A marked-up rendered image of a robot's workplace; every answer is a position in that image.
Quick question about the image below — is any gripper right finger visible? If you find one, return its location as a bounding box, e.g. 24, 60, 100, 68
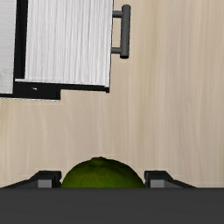
143, 170, 196, 189

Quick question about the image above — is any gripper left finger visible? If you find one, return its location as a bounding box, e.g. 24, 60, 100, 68
2, 170, 63, 189

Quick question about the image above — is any green lime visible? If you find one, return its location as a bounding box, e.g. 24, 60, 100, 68
60, 156, 146, 189

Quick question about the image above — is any cabinet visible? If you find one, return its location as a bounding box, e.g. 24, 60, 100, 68
0, 0, 62, 102

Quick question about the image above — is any open cabinet drawer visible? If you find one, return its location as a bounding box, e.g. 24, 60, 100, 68
14, 0, 131, 94

